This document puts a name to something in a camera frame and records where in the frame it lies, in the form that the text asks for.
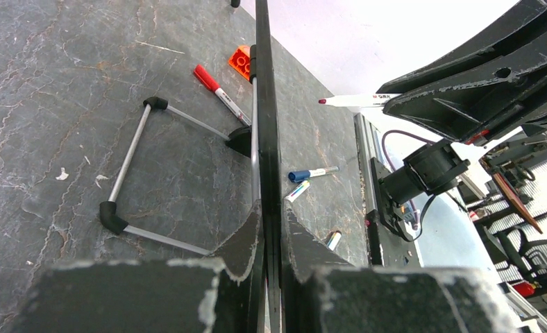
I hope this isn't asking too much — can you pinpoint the orange semicircle toy piece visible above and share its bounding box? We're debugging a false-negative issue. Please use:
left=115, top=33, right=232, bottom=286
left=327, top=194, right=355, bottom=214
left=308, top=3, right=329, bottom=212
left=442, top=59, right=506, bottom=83
left=228, top=45, right=251, bottom=80

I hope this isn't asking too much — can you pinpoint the purple whiteboard marker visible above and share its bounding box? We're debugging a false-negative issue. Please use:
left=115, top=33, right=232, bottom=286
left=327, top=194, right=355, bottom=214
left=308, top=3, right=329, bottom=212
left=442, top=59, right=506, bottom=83
left=318, top=94, right=400, bottom=108

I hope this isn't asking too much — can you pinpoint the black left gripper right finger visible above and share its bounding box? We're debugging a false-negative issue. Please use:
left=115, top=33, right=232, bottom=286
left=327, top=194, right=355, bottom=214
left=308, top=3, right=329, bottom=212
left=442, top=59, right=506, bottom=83
left=282, top=206, right=520, bottom=332

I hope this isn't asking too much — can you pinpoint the red whiteboard marker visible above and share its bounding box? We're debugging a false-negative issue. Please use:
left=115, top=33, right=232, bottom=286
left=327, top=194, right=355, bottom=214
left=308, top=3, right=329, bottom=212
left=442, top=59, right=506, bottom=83
left=193, top=65, right=251, bottom=126

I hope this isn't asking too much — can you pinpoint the white whiteboard black frame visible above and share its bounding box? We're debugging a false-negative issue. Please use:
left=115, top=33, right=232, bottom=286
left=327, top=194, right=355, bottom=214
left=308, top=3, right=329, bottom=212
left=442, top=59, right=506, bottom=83
left=99, top=0, right=284, bottom=333

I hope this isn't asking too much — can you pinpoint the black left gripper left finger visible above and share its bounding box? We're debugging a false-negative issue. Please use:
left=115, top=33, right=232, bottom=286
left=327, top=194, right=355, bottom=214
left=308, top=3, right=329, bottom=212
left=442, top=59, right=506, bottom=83
left=12, top=201, right=264, bottom=332

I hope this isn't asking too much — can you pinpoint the black whiteboard marker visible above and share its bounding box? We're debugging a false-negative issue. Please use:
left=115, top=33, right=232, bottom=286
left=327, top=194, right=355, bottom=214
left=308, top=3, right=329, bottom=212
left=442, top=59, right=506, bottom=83
left=326, top=230, right=342, bottom=251

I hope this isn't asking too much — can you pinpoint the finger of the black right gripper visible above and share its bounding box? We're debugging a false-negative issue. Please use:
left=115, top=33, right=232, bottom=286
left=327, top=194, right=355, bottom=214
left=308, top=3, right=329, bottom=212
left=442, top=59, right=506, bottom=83
left=378, top=1, right=547, bottom=94
left=384, top=31, right=547, bottom=143

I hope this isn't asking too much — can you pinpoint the blue whiteboard marker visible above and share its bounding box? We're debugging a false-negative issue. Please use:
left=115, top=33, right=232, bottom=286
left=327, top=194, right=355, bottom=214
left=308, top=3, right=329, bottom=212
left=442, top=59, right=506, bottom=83
left=287, top=166, right=339, bottom=183

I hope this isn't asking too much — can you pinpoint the green whiteboard marker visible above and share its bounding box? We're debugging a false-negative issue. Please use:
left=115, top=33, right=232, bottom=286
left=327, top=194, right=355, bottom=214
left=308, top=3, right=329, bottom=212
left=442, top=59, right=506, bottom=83
left=285, top=180, right=310, bottom=203

